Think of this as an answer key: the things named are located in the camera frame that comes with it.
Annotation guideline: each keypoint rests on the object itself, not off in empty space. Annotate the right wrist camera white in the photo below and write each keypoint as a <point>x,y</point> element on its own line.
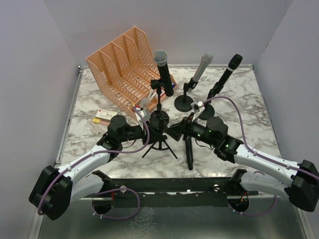
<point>198,108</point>

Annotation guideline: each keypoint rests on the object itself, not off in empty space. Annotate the black microphone grey band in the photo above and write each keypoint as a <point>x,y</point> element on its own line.
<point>232,66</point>

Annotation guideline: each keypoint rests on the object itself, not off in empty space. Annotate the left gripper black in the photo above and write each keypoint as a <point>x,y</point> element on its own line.
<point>145,132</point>

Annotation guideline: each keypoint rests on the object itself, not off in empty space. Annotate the white remote red button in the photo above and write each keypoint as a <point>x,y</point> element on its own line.
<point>105,115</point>

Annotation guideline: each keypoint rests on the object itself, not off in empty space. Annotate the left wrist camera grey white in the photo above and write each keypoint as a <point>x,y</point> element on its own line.
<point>142,115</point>

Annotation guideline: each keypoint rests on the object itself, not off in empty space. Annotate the yellow capped pen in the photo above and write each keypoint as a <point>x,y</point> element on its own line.
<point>99,121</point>

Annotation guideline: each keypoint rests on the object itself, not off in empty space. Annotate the small black tripod stand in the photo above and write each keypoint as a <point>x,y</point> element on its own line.
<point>159,146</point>

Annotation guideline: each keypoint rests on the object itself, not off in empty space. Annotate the aluminium frame rail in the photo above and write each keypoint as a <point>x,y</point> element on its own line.
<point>37,220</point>

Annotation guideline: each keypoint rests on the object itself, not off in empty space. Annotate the black mounting base bar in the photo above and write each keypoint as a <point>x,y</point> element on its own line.
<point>171,192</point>

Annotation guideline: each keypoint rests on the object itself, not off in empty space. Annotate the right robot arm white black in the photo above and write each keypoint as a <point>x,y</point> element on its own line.
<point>299,182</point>

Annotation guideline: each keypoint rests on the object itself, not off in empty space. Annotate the black microphone white band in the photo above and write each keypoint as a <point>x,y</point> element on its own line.
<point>189,153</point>

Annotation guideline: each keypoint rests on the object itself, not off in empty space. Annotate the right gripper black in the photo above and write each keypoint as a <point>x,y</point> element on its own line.
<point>185,128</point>

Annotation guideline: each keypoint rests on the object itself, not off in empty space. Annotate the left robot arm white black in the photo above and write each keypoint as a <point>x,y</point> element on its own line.
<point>52,191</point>

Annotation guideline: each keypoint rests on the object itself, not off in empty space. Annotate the black microphone silver grille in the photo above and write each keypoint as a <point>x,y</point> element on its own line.
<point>160,58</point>

